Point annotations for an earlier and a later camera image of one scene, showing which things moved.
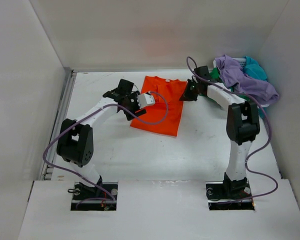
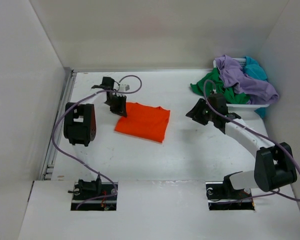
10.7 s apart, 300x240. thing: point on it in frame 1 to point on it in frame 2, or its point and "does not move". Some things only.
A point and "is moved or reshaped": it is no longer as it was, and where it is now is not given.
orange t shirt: x=164 y=117 is moved or reshaped
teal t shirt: x=253 y=69 does not move
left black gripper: x=136 y=111 to x=121 y=111
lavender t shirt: x=232 y=74 does not move
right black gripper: x=187 y=96 to x=195 y=112
